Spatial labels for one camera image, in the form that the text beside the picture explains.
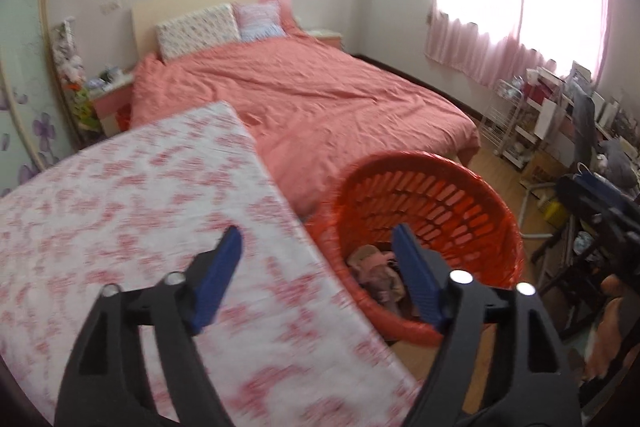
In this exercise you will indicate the beige pink headboard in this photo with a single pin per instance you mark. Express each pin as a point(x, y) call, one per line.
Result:
point(200, 2)

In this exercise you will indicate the pink white nightstand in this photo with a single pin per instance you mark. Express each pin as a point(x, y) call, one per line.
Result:
point(112, 102)

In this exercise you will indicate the flower print sliding wardrobe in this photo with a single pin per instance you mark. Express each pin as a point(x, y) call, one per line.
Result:
point(25, 82)

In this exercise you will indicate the pale wooden nightstand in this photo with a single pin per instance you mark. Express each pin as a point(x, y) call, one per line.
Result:
point(325, 38)

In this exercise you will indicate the pink floral tablecloth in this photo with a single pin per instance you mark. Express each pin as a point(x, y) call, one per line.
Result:
point(125, 217)

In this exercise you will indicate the floral print pillow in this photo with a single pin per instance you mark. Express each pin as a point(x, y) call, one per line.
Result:
point(197, 29)

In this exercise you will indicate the red waste bin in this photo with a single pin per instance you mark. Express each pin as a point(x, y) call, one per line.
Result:
point(124, 117)

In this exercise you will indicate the pink striped pillow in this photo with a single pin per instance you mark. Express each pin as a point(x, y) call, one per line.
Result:
point(260, 19)

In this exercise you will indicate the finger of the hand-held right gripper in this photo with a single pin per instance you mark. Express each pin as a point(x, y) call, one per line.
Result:
point(585, 194)

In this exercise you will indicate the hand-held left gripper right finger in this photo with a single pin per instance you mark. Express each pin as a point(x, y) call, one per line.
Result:
point(420, 282)

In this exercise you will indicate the wall socket plate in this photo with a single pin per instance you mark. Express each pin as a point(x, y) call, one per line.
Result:
point(110, 6)

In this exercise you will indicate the orange soft object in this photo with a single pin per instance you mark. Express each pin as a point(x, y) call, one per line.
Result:
point(607, 332)

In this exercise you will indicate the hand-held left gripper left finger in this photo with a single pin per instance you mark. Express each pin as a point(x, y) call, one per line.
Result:
point(215, 287)

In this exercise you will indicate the plush toy display tube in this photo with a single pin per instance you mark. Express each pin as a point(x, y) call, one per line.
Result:
point(72, 77)

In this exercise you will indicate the orange plastic basket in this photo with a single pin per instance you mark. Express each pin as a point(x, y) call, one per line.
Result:
point(440, 207)

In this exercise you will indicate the grey office chair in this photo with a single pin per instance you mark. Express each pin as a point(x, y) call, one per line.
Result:
point(582, 122)

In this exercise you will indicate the cream white cloth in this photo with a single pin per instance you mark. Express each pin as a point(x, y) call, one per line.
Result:
point(375, 272)

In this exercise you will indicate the bed with salmon duvet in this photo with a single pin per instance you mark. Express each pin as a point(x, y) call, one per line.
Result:
point(310, 107)

